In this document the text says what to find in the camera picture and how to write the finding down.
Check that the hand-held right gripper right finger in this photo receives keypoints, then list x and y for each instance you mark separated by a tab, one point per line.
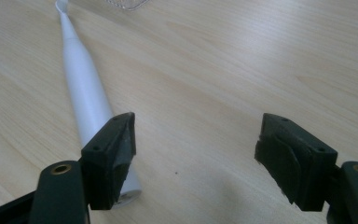
304	168

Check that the white electric toothbrush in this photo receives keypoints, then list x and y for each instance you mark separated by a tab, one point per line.
84	90

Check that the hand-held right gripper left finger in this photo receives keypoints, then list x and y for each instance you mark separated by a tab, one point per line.
105	161

